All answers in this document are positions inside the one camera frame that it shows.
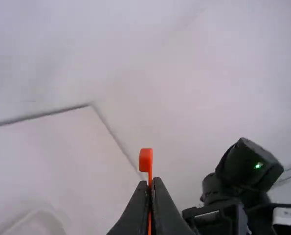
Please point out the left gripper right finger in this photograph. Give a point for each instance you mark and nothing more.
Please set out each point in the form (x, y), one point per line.
(164, 213)

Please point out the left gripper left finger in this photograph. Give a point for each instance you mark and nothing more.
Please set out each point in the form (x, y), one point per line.
(135, 213)

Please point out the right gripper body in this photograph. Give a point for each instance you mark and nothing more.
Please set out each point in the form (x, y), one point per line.
(228, 220)

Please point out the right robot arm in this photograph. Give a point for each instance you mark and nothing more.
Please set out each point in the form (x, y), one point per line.
(245, 156)

